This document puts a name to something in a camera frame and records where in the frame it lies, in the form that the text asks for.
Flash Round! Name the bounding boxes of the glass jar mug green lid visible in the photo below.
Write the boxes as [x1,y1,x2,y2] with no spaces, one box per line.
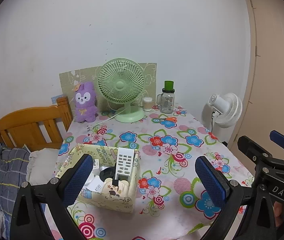
[156,80,176,114]

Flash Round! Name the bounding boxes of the beige door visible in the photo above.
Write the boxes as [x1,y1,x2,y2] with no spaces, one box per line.
[228,0,284,155]

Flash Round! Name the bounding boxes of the white fan cable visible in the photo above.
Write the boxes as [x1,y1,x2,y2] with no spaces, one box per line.
[92,112,122,128]

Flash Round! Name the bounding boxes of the person's right hand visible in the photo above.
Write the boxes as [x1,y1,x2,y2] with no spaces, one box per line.
[273,201,284,218]

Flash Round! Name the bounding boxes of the plaid blanket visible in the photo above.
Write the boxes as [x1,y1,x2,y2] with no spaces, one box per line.
[0,137,31,205]

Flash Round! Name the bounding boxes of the floral tablecloth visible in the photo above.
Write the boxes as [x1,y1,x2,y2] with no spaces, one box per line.
[45,105,255,240]

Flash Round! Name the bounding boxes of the black round disc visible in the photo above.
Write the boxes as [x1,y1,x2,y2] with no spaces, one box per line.
[99,167,117,182]

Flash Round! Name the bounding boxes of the white remote control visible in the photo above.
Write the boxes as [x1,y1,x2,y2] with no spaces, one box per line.
[113,147,135,183]

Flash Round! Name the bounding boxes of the patterned cardboard sheet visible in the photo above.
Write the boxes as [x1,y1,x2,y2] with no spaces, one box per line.
[59,62,157,112]

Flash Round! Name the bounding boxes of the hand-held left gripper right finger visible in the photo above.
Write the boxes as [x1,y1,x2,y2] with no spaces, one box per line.
[195,156,275,240]

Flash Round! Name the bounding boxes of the cotton swab jar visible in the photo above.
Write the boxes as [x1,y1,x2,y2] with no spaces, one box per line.
[143,97,154,112]

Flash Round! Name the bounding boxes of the white pillow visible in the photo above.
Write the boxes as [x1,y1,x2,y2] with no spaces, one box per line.
[27,148,61,185]

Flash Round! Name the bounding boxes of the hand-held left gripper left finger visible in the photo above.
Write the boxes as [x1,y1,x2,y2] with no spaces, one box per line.
[10,153,94,240]

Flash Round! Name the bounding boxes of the yellow printed fabric storage box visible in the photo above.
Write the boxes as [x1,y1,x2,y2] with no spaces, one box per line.
[54,143,141,213]

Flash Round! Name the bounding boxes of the green desk fan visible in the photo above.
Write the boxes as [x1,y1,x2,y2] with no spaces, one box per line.
[97,58,146,123]

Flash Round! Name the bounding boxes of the large white charger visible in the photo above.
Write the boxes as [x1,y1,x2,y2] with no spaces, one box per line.
[88,176,105,193]

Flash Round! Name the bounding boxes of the wooden chair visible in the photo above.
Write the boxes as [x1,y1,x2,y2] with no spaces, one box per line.
[0,96,73,152]

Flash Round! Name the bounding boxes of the cartoon plush pouch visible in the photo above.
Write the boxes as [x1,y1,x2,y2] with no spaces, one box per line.
[102,179,130,198]

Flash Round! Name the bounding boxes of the white standing fan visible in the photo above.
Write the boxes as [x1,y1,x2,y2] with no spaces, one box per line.
[202,92,243,140]

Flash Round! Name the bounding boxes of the purple plush toy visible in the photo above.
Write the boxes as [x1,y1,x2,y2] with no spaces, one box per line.
[73,81,98,123]

